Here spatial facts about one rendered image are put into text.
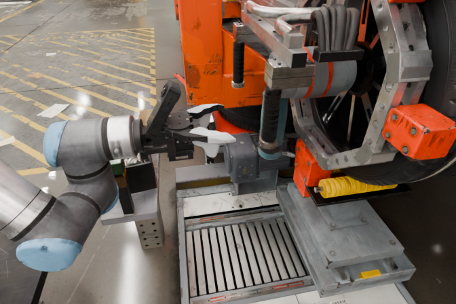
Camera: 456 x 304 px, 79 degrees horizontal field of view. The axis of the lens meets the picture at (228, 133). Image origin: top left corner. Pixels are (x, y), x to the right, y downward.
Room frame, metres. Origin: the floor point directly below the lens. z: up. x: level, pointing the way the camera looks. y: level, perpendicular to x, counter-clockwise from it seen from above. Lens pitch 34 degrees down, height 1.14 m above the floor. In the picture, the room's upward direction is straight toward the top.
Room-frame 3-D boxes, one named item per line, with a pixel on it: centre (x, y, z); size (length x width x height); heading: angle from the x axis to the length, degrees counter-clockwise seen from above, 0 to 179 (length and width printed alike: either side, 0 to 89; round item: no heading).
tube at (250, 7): (0.82, -0.16, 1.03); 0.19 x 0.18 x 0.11; 100
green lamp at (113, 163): (0.59, 0.31, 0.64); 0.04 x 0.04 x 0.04; 10
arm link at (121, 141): (0.48, 0.21, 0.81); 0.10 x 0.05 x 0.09; 10
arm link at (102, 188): (0.45, 0.31, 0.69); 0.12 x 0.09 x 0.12; 177
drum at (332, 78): (0.74, -0.23, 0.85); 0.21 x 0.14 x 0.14; 100
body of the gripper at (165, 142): (0.50, 0.13, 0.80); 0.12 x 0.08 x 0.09; 100
